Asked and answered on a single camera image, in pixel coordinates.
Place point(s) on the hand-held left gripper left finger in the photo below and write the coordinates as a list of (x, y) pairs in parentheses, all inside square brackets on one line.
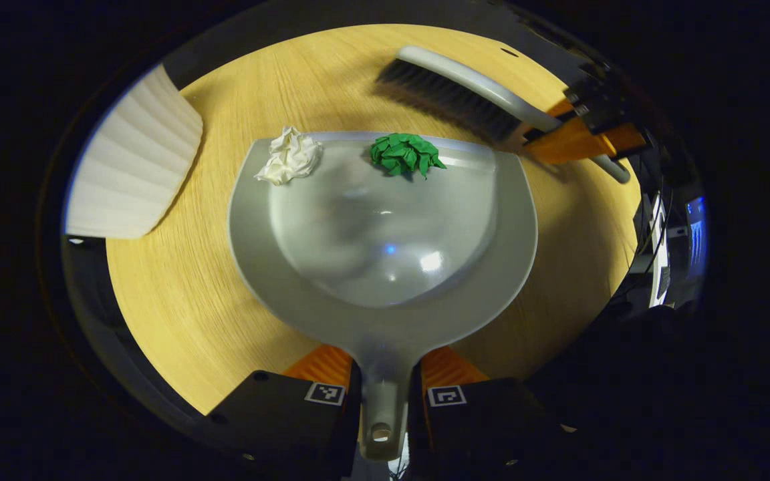
[(291, 421)]

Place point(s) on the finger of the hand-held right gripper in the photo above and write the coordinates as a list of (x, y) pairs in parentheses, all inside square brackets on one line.
[(595, 103), (579, 143)]

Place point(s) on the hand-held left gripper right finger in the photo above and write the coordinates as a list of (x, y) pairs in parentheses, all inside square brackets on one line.
[(478, 427)]

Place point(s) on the small white broom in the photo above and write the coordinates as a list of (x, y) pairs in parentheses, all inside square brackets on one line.
[(465, 77)]

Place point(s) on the grey plastic dustpan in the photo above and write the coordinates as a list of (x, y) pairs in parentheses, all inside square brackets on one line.
[(385, 321)]

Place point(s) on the green paper ball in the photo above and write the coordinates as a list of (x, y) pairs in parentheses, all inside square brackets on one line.
[(405, 153)]

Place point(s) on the white paper ball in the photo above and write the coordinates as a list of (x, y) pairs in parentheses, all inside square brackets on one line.
[(291, 157)]

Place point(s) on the white ribbed garbage bin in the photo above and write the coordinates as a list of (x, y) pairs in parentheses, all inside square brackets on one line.
[(131, 174)]

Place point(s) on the wooden desktop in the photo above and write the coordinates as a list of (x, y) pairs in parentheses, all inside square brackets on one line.
[(178, 300)]

